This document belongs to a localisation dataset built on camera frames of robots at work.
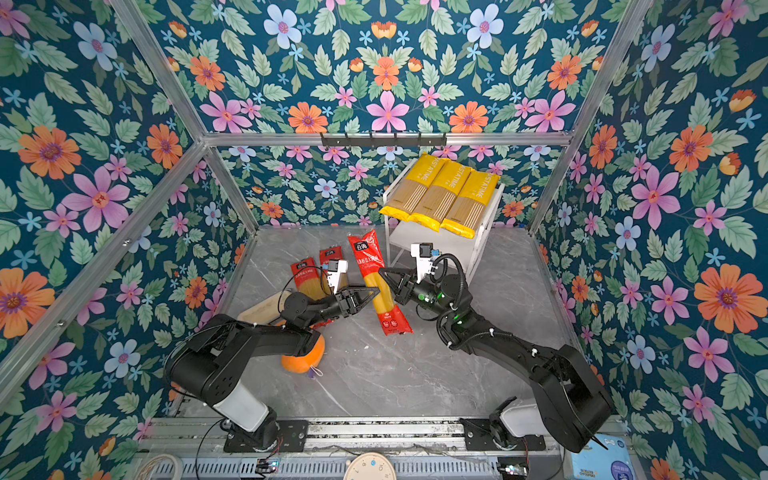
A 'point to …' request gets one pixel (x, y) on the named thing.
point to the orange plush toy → (309, 358)
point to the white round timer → (370, 466)
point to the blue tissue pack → (595, 462)
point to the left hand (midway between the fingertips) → (378, 289)
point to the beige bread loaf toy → (267, 310)
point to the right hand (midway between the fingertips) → (381, 270)
